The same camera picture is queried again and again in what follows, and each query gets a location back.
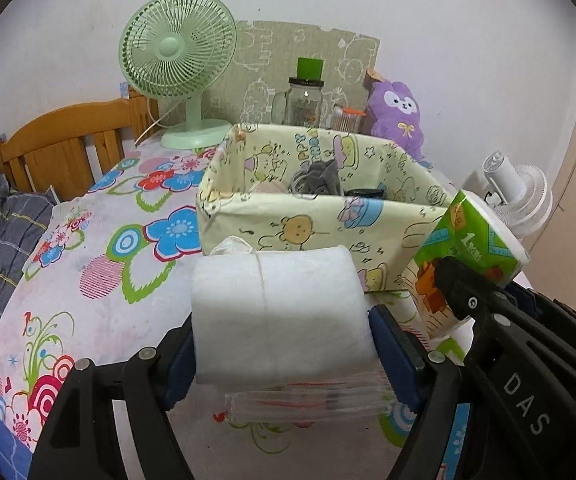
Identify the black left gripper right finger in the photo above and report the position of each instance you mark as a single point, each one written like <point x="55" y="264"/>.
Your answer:
<point x="467" y="421"/>

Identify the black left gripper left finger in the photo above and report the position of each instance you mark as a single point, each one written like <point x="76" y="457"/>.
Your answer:
<point x="97" y="404"/>

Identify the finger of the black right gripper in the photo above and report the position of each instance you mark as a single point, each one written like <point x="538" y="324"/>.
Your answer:
<point x="524" y="348"/>

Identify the green tissue pack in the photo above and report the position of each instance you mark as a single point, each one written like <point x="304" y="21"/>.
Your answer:
<point x="462" y="254"/>

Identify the white towel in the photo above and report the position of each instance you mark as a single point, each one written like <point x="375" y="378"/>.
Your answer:
<point x="266" y="319"/>

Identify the clear plastic packet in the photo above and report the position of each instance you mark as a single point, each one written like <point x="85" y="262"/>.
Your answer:
<point x="301" y="403"/>

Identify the white floor fan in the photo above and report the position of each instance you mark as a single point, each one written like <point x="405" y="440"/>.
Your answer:
<point x="514" y="199"/>

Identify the floral tablecloth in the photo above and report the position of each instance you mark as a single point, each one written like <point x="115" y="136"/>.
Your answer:
<point x="111" y="274"/>

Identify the black plastic bag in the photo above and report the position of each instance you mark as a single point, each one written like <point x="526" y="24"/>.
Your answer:
<point x="371" y="193"/>

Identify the grey cloth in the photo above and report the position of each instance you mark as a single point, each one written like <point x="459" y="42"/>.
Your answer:
<point x="317" y="178"/>

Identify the grey plaid pillow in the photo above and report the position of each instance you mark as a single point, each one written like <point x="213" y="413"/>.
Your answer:
<point x="2" y="239"/>

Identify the cartoon fabric storage basket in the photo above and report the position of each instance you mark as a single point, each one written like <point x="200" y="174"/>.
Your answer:
<point x="245" y="193"/>

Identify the purple plush bunny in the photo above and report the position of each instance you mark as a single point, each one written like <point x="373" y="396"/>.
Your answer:
<point x="394" y="115"/>

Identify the cotton swab container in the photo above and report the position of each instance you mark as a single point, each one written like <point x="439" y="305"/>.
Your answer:
<point x="346" y="119"/>

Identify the glass mason jar mug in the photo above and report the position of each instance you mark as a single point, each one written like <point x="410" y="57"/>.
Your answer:
<point x="300" y="105"/>

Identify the green plastic cup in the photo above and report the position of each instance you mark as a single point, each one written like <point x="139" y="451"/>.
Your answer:
<point x="310" y="69"/>

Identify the beige cartoon print board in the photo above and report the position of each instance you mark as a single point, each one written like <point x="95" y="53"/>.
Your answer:
<point x="266" y="58"/>

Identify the green desk fan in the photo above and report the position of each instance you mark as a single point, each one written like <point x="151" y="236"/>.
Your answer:
<point x="176" y="49"/>

